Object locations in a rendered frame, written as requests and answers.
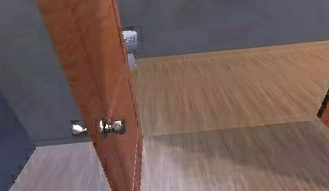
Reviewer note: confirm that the silver round door knob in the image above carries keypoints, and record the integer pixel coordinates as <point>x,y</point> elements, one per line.
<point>113,126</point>
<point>78,128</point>

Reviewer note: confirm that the brown wooden room door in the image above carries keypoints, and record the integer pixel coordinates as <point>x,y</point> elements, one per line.
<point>89,64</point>

